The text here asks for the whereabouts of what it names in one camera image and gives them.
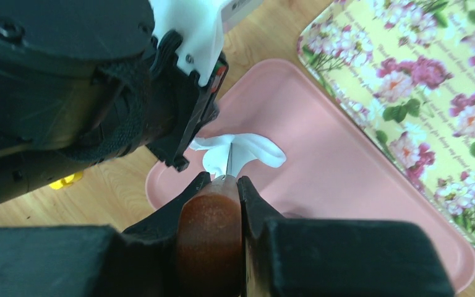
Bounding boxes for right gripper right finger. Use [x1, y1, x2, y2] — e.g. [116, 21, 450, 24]
[237, 177, 455, 296]

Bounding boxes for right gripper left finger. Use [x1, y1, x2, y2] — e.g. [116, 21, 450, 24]
[0, 172, 210, 296]

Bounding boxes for pink plastic tray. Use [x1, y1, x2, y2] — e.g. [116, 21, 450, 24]
[145, 58, 475, 294]

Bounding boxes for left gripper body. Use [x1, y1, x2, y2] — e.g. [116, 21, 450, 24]
[147, 30, 229, 172]

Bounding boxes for white dough ball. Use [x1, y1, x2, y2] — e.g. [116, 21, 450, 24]
[189, 133, 286, 178]

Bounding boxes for yellow triangular toy block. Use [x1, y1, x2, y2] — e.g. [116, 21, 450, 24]
[49, 171, 83, 190]

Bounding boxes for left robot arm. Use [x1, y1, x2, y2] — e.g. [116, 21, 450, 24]
[0, 1, 231, 204]

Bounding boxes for floral cutting mat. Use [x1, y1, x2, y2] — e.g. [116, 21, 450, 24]
[297, 1, 475, 247]

